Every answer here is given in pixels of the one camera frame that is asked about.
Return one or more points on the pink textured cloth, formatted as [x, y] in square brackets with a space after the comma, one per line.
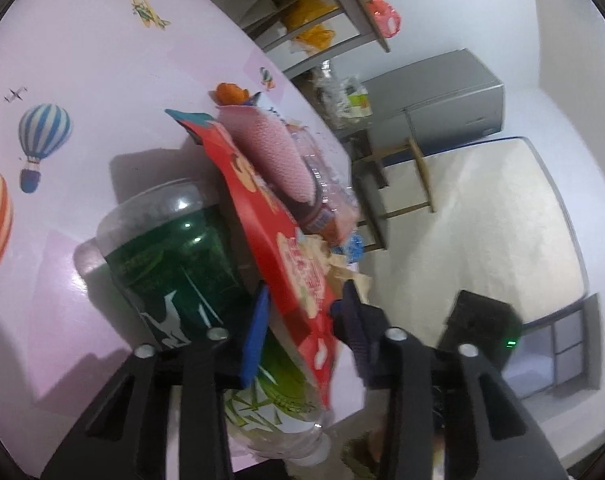
[272, 155]

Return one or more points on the dark wooden stool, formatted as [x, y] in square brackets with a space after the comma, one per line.
[370, 185]

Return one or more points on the pile of clear plastic bags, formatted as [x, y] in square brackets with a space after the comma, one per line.
[332, 95]

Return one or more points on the green plastic bottle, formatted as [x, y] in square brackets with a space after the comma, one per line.
[182, 260]

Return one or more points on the grey wooden desk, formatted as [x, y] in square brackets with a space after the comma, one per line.
[352, 5]

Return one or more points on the wooden chair with black seat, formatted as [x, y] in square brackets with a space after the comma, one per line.
[422, 170]

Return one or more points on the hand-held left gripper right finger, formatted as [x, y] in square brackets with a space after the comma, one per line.
[355, 332]

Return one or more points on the pink tablecloth table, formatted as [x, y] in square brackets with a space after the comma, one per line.
[107, 85]

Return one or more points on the red snack bag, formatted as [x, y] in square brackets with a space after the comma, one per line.
[267, 230]

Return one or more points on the grey refrigerator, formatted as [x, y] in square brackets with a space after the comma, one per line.
[447, 100]

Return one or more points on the blue packet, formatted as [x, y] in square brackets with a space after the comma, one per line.
[355, 247]

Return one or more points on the beige paper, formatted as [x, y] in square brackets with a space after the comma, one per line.
[345, 272]

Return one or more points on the clear plastic bottle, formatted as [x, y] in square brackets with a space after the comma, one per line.
[327, 180]

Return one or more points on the orange plastic bag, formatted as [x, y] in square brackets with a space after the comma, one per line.
[310, 12]

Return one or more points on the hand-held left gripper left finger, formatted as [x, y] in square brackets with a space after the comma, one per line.
[256, 335]

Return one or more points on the red plastic bag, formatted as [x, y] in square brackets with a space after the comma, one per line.
[385, 17]

